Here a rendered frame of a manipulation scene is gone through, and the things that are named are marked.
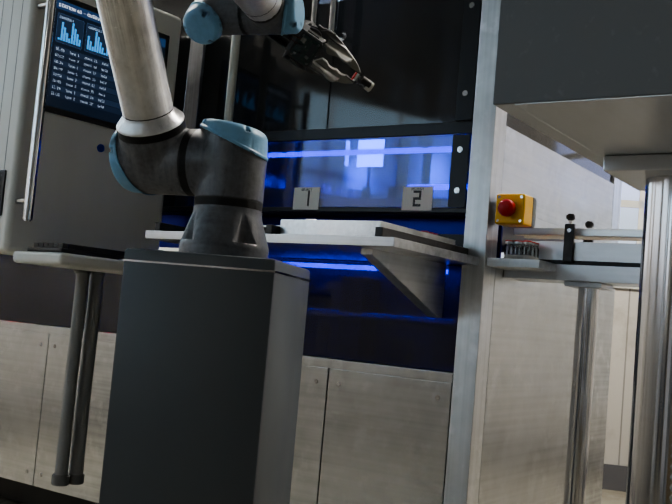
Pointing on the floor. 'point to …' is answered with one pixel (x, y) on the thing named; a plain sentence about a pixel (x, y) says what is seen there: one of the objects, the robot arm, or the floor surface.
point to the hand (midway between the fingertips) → (351, 73)
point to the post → (466, 354)
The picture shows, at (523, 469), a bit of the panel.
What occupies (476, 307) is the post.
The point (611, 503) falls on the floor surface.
